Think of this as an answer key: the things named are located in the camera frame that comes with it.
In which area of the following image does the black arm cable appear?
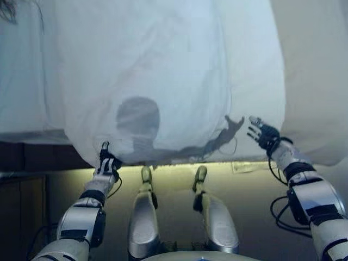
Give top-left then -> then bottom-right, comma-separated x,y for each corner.
267,151 -> 316,240
104,167 -> 122,200

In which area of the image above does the silver left robot leg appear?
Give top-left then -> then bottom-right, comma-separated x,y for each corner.
127,165 -> 160,261

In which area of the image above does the white duvet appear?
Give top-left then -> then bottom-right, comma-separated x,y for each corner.
53,0 -> 287,168

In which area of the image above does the silver right robot leg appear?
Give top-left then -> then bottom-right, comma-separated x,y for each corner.
191,165 -> 240,255

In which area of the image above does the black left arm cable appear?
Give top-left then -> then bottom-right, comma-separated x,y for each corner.
104,167 -> 122,200

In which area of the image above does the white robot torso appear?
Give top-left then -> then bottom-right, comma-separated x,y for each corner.
140,251 -> 240,261

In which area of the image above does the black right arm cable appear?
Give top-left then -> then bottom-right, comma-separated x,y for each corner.
267,151 -> 316,240

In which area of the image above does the brown bed frame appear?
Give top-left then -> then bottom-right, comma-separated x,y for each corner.
0,139 -> 96,179

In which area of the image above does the brown wooden bedside cabinet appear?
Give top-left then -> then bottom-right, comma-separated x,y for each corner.
0,175 -> 50,261

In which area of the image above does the silver robot leg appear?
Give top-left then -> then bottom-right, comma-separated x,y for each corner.
191,165 -> 240,255
127,165 -> 160,261

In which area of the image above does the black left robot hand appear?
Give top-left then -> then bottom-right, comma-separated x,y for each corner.
94,141 -> 123,176

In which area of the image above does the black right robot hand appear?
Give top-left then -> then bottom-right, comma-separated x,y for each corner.
246,115 -> 281,150

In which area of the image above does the white bed sheet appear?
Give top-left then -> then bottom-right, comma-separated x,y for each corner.
0,0 -> 69,144

